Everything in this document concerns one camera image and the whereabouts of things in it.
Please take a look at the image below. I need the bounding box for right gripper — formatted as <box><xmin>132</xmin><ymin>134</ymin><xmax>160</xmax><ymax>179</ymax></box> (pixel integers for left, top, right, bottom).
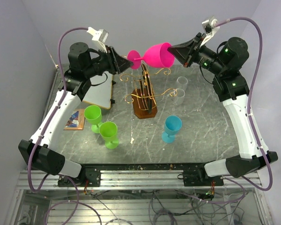
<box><xmin>168</xmin><ymin>33</ymin><xmax>226</xmax><ymax>76</ymax></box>

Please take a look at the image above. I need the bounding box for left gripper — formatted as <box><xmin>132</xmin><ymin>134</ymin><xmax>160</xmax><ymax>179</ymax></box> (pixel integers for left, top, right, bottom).
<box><xmin>85</xmin><ymin>45</ymin><xmax>135</xmax><ymax>78</ymax></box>

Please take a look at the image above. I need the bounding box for pink plastic wine glass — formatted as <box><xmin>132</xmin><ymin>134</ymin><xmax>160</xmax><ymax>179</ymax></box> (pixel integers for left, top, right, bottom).
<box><xmin>127</xmin><ymin>42</ymin><xmax>175</xmax><ymax>69</ymax></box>

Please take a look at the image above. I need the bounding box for green wine glass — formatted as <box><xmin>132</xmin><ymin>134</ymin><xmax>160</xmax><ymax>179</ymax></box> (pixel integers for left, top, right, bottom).
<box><xmin>84</xmin><ymin>105</ymin><xmax>103</xmax><ymax>134</ymax></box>
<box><xmin>99</xmin><ymin>121</ymin><xmax>119</xmax><ymax>149</ymax></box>

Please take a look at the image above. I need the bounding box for green wine glass front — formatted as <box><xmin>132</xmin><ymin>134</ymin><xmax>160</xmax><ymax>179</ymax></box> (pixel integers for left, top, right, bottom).
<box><xmin>99</xmin><ymin>121</ymin><xmax>119</xmax><ymax>149</ymax></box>

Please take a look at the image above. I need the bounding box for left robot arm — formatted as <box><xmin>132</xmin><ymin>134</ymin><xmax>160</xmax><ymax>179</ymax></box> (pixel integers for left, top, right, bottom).
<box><xmin>18</xmin><ymin>42</ymin><xmax>133</xmax><ymax>186</ymax></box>

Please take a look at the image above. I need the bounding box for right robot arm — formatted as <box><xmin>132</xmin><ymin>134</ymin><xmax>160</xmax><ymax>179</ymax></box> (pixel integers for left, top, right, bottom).
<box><xmin>168</xmin><ymin>33</ymin><xmax>278</xmax><ymax>186</ymax></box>

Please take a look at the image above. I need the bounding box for blue plastic wine glass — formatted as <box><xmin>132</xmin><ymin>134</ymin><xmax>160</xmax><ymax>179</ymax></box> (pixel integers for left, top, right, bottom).
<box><xmin>162</xmin><ymin>115</ymin><xmax>182</xmax><ymax>143</ymax></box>

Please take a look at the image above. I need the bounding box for clear plastic cup rear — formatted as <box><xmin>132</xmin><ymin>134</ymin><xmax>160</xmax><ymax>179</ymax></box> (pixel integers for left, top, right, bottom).
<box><xmin>176</xmin><ymin>76</ymin><xmax>188</xmax><ymax>91</ymax></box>

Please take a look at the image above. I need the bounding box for clear plastic cup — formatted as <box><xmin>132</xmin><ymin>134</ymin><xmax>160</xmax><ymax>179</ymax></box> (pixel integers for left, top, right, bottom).
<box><xmin>173</xmin><ymin>88</ymin><xmax>185</xmax><ymax>105</ymax></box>
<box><xmin>176</xmin><ymin>76</ymin><xmax>188</xmax><ymax>91</ymax></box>

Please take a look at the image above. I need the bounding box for clear plastic cup front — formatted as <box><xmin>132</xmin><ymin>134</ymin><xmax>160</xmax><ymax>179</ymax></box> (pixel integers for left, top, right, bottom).
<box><xmin>173</xmin><ymin>88</ymin><xmax>185</xmax><ymax>105</ymax></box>

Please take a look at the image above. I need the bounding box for framed picture card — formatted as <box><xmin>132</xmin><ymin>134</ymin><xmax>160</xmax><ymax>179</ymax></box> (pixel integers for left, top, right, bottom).
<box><xmin>64</xmin><ymin>109</ymin><xmax>85</xmax><ymax>130</ymax></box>

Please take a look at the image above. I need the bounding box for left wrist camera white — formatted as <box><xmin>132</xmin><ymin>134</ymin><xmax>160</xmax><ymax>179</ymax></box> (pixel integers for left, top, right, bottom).
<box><xmin>87</xmin><ymin>27</ymin><xmax>109</xmax><ymax>53</ymax></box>

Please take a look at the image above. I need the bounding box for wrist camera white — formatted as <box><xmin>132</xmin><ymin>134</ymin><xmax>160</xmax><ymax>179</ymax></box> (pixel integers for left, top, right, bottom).
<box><xmin>87</xmin><ymin>27</ymin><xmax>109</xmax><ymax>53</ymax></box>
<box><xmin>201</xmin><ymin>16</ymin><xmax>220</xmax><ymax>45</ymax></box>

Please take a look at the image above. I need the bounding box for small whiteboard yellow frame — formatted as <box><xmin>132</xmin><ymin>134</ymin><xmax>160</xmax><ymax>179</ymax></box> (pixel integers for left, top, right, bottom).
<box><xmin>83</xmin><ymin>72</ymin><xmax>113</xmax><ymax>109</ymax></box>

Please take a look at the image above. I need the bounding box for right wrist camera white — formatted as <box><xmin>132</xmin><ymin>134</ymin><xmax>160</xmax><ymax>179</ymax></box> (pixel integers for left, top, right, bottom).
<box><xmin>201</xmin><ymin>16</ymin><xmax>220</xmax><ymax>45</ymax></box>

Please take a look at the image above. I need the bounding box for gold wire glass rack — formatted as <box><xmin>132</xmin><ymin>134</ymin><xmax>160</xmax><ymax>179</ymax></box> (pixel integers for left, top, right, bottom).
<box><xmin>120</xmin><ymin>63</ymin><xmax>177</xmax><ymax>119</ymax></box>

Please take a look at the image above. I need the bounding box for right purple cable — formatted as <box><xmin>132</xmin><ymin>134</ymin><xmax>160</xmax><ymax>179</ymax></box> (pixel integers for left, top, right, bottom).
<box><xmin>215</xmin><ymin>16</ymin><xmax>274</xmax><ymax>191</ymax></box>

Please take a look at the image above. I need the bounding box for purple cable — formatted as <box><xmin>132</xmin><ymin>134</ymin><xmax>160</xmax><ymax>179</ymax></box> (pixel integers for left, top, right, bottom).
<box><xmin>27</xmin><ymin>27</ymin><xmax>89</xmax><ymax>194</ymax></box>
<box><xmin>215</xmin><ymin>16</ymin><xmax>274</xmax><ymax>191</ymax></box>

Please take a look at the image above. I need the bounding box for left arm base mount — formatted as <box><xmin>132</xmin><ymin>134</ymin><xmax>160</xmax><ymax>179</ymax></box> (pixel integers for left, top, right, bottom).
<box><xmin>58</xmin><ymin>165</ymin><xmax>101</xmax><ymax>188</ymax></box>

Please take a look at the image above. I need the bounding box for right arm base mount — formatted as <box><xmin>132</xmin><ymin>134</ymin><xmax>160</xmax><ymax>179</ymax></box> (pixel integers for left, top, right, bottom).
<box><xmin>177</xmin><ymin>163</ymin><xmax>224</xmax><ymax>187</ymax></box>

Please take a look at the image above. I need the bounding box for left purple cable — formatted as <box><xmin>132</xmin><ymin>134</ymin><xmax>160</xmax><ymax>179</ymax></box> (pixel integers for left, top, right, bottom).
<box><xmin>27</xmin><ymin>27</ymin><xmax>89</xmax><ymax>194</ymax></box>

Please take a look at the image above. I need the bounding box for aluminium rail frame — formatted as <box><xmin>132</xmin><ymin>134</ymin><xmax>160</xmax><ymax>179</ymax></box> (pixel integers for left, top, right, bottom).
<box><xmin>16</xmin><ymin>170</ymin><xmax>274</xmax><ymax>225</ymax></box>

